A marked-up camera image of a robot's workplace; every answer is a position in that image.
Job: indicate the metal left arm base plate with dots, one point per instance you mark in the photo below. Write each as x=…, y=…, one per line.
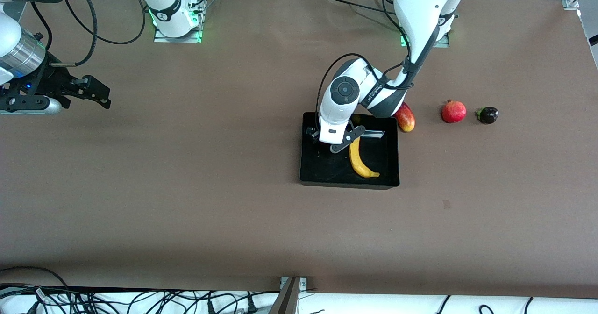
x=444, y=43

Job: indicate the dark purple mangosteen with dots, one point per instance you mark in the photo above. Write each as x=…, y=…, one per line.
x=488, y=115

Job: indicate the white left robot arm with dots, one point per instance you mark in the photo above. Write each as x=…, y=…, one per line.
x=420, y=10

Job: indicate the black rectangular plastic tray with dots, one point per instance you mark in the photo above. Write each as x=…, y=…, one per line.
x=327, y=169

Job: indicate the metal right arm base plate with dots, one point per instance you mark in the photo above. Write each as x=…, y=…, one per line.
x=161, y=38

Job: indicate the red pomegranate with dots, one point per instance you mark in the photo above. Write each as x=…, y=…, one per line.
x=454, y=111

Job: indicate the black power plug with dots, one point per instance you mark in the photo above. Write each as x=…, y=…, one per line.
x=252, y=307
x=210, y=307

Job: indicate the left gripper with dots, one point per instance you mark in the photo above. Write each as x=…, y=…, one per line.
x=311, y=132

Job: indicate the red yellow mango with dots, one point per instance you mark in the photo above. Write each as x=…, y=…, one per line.
x=407, y=120

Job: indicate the yellow banana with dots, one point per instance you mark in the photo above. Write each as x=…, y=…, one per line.
x=359, y=162

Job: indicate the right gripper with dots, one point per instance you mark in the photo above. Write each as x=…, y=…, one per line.
x=52, y=81

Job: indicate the aluminium camera mount post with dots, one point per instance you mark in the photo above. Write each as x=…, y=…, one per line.
x=286, y=300

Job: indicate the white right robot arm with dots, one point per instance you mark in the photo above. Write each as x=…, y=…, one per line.
x=164, y=3

